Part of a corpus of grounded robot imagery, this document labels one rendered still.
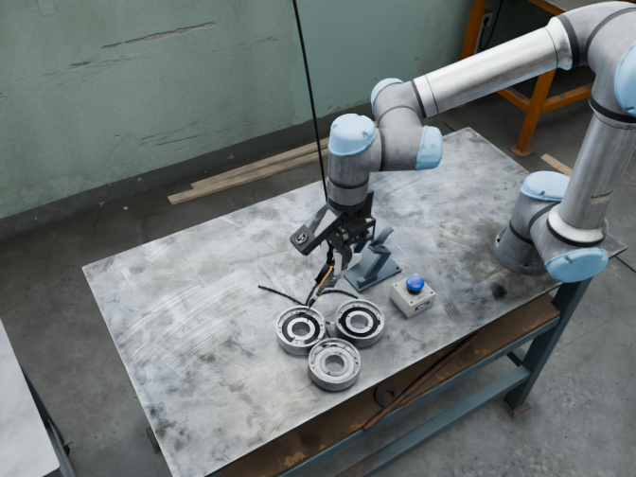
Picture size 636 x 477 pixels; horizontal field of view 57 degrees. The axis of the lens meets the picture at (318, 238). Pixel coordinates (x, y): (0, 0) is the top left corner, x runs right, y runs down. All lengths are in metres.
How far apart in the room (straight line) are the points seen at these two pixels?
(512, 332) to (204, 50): 1.69
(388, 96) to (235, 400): 0.65
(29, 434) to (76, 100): 1.50
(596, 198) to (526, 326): 0.61
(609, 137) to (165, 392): 0.94
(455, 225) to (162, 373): 0.81
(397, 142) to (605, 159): 0.38
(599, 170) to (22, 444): 1.23
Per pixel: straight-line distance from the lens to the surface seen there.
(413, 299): 1.31
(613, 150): 1.15
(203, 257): 1.44
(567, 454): 2.22
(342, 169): 1.01
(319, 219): 1.10
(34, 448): 1.39
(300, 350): 1.23
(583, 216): 1.24
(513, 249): 1.47
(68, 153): 2.68
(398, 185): 1.65
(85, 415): 2.20
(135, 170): 2.82
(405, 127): 1.04
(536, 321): 1.75
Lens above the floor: 1.84
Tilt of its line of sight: 45 degrees down
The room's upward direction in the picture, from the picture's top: 3 degrees clockwise
